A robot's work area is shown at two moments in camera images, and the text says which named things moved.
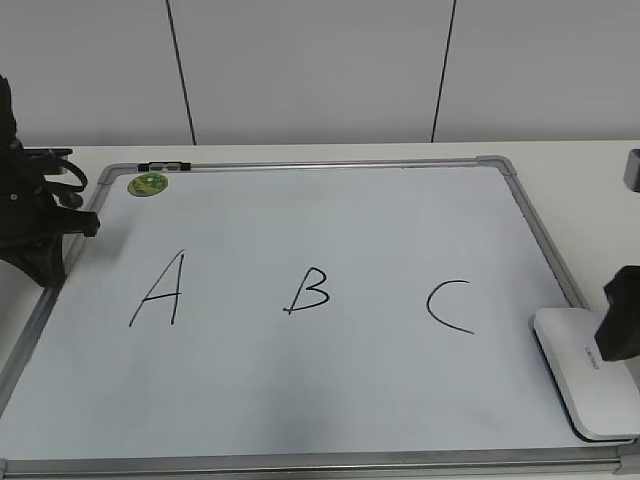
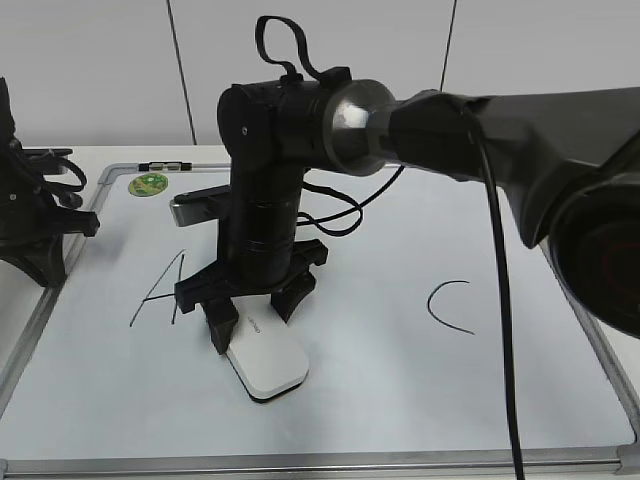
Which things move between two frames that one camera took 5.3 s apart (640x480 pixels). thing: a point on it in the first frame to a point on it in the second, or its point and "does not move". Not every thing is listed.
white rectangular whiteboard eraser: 601,397 to 266,354
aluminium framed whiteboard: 369,317 does not move
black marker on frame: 164,166 does not move
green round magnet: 147,184 does not move
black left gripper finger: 618,337 to 259,252
